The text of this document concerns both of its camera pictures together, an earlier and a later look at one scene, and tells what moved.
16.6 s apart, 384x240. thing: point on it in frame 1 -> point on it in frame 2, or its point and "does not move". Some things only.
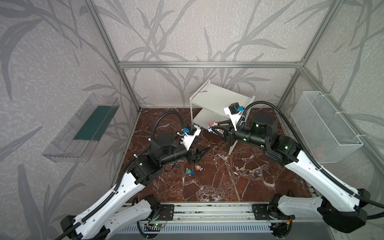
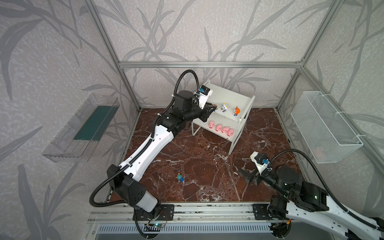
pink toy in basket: x=318 y=153 does not move
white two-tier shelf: x=207 y=105 does not move
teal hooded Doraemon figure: x=189 y=172 -> x=179 y=177
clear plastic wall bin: x=75 y=142 does not move
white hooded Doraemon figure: x=210 y=129 -> x=224 y=107
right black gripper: x=227 y=133 -> x=253 y=177
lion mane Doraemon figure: x=198 y=168 -> x=215 y=105
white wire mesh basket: x=328 y=136 does not move
